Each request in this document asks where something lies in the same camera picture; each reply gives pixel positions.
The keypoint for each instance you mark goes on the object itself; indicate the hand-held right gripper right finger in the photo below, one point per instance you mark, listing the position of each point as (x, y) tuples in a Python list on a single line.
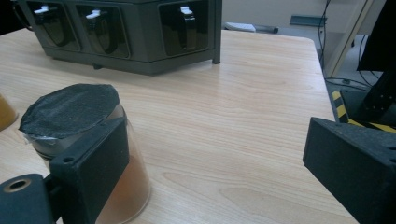
[(355, 168)]

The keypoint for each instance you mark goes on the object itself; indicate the black stand with striped base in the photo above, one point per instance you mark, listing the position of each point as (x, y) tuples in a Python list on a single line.
[(378, 99)]

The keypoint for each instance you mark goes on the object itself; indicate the grey-blue bar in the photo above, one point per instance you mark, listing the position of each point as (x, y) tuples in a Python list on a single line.
[(308, 20)]

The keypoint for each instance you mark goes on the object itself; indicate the black curtain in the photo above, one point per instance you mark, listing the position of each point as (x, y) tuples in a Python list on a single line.
[(379, 34)]

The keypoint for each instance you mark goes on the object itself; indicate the silver lid spice jar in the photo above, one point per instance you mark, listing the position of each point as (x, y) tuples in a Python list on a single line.
[(5, 113)]

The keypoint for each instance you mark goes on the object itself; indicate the black spice rack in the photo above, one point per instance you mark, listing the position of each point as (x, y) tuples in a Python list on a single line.
[(143, 34)]

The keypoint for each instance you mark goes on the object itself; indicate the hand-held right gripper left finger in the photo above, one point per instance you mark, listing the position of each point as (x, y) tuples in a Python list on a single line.
[(93, 174)]

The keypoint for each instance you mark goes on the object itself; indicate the black round puck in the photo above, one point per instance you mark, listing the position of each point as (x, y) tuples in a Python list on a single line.
[(68, 109)]

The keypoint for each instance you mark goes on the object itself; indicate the white flat object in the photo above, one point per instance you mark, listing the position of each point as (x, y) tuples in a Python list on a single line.
[(239, 27)]

